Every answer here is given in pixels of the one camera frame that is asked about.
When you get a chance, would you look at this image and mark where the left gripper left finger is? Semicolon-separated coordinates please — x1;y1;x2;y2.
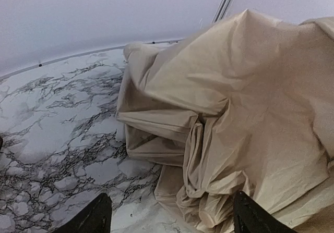
53;193;112;233

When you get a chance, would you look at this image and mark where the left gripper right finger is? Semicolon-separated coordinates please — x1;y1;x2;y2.
233;191;296;233

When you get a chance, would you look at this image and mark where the beige folding umbrella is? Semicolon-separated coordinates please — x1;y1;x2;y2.
117;10;333;232

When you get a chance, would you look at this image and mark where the right aluminium frame post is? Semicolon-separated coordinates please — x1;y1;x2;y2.
212;0;232;23

